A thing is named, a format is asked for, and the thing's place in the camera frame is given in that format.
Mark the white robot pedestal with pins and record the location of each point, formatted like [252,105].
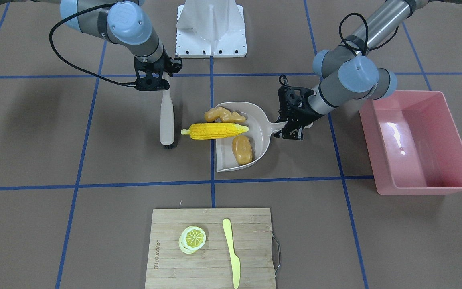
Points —
[210,28]

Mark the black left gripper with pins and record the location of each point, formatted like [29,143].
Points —
[300,115]

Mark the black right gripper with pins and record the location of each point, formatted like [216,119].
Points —
[169,66]

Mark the wooden cutting board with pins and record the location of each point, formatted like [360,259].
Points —
[168,267]

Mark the toy potato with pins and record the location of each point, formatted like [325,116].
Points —
[242,149]

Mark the yellow plastic knife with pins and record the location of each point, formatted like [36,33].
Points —
[234,259]

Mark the pink plastic bin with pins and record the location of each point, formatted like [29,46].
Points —
[413,144]

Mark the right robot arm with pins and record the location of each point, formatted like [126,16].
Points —
[123,22]

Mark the toy ginger root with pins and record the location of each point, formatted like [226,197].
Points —
[225,115]

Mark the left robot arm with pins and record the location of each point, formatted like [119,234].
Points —
[346,72]

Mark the beige hand brush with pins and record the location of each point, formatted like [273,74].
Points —
[167,120]

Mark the yellow lemon slice toy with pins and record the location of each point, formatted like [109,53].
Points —
[192,239]

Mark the yellow toy corn cob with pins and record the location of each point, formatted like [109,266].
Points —
[209,131]

